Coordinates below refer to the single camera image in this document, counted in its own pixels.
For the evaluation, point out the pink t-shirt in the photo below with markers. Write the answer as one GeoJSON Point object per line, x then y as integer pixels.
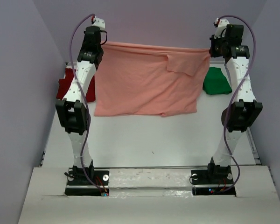
{"type": "Point", "coordinates": [135, 79]}

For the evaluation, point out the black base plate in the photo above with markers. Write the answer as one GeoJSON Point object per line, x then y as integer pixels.
{"type": "Point", "coordinates": [202, 185]}
{"type": "Point", "coordinates": [80, 186]}

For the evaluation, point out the green t-shirt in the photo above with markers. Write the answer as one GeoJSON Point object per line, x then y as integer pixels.
{"type": "Point", "coordinates": [215, 82]}

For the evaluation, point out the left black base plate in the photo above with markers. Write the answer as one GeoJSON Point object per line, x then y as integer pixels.
{"type": "Point", "coordinates": [80, 186]}

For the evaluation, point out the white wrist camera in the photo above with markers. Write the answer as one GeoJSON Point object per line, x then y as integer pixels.
{"type": "Point", "coordinates": [98, 22]}
{"type": "Point", "coordinates": [221, 25]}

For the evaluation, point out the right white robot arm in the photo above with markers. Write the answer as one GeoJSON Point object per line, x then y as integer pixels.
{"type": "Point", "coordinates": [243, 108]}

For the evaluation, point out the red folded t-shirt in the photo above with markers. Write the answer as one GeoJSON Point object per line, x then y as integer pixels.
{"type": "Point", "coordinates": [64, 85]}

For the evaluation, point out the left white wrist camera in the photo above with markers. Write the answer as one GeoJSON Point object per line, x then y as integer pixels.
{"type": "Point", "coordinates": [98, 22]}

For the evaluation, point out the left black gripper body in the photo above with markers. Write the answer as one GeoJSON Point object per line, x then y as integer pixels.
{"type": "Point", "coordinates": [99, 49]}

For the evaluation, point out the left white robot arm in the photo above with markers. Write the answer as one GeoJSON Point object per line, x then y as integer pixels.
{"type": "Point", "coordinates": [73, 110]}

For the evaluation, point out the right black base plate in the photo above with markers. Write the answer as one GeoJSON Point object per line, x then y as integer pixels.
{"type": "Point", "coordinates": [202, 185]}

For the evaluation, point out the white cardboard front cover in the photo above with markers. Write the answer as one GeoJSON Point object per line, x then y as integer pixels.
{"type": "Point", "coordinates": [151, 196]}

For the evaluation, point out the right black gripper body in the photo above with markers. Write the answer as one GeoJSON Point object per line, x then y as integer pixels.
{"type": "Point", "coordinates": [218, 45]}

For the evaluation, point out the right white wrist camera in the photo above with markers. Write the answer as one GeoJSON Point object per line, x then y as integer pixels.
{"type": "Point", "coordinates": [221, 25]}

